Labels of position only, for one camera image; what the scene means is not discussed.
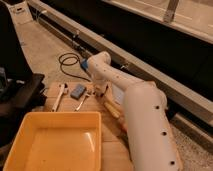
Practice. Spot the yellow plastic tub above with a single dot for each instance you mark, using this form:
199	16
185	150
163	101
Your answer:
57	141

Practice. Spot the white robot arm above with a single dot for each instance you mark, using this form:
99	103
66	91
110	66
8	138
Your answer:
151	142

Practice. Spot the black chair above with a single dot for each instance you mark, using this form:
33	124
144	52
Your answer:
20	88

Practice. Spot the metal window post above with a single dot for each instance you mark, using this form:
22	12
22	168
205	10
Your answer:
170	11

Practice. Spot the blue power box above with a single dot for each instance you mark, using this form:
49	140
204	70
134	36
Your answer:
84	64

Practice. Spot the light blue cloth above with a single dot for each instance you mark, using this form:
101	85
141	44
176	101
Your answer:
118	94

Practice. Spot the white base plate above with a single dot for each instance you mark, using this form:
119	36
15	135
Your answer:
20	13

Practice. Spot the blue sponge block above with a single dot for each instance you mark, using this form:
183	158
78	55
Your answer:
78	91

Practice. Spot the brown wooden board eraser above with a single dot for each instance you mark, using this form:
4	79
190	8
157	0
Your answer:
99	93

